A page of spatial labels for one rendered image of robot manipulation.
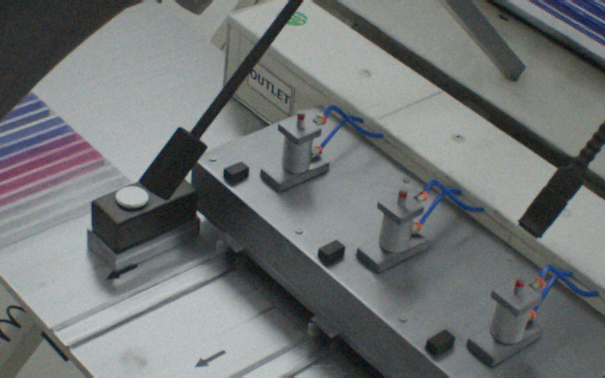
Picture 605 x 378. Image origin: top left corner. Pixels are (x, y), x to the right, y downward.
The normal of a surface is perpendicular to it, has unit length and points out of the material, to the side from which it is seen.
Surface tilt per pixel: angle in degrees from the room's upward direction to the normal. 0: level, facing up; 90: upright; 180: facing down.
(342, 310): 135
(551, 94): 90
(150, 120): 45
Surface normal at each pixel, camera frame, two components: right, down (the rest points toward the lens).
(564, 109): -0.47, -0.31
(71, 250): 0.11, -0.78
